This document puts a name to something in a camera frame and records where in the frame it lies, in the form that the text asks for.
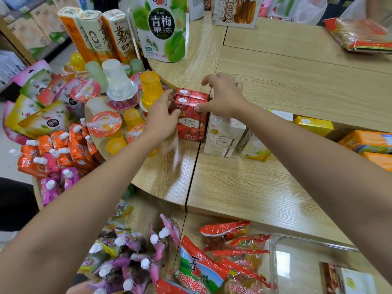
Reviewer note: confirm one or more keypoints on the white plastic bag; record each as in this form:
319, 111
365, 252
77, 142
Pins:
306, 9

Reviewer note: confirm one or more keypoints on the tall orange snack box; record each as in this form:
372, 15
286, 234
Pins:
121, 36
75, 33

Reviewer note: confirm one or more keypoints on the yellow and white carton box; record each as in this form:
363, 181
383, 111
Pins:
254, 148

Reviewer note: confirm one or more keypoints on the person's right hand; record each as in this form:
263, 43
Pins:
228, 97

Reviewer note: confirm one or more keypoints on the person's left hand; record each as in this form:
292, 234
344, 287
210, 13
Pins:
157, 119

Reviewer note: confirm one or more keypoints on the person's black trousers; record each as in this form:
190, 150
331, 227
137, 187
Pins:
15, 205

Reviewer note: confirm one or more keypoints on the red-edged clear snack packet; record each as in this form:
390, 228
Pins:
361, 35

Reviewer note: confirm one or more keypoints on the white biscuit box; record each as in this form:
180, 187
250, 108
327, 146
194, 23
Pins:
235, 10

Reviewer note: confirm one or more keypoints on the shelf of snack packets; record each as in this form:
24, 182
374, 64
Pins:
33, 24

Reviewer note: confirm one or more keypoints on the pile of purple spout pouches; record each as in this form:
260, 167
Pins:
128, 257

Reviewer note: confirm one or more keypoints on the person's right forearm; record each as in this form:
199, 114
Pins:
321, 168

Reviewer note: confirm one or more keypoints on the pile of pink spout pouches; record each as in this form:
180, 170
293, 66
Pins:
52, 183

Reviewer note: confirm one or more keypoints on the person's left thumb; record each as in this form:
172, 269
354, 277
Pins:
174, 115

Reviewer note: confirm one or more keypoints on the pile of jelly cups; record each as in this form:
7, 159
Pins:
119, 88

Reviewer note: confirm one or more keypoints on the large green jelly bag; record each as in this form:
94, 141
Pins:
162, 27

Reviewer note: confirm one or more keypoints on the pile of fruit jelly bags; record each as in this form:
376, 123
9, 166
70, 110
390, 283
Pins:
39, 110

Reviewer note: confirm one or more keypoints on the clear plastic divider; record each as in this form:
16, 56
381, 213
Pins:
306, 263

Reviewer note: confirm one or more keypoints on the white drink carton box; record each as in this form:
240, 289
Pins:
222, 136

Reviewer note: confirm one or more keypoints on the white and brown snack box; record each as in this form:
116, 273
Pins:
346, 280

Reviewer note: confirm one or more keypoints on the person's right thumb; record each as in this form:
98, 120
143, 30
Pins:
203, 107

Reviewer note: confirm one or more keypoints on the red drink carton box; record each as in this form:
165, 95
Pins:
191, 125
193, 94

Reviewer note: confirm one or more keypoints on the pile of red-topped candy bags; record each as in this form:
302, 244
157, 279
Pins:
220, 263

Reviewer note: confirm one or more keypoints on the pile of orange spout pouches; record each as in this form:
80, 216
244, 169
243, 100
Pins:
61, 150

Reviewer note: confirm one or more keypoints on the person's left forearm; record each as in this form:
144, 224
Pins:
76, 217

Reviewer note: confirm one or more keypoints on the tall white snack box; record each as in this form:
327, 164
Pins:
98, 36

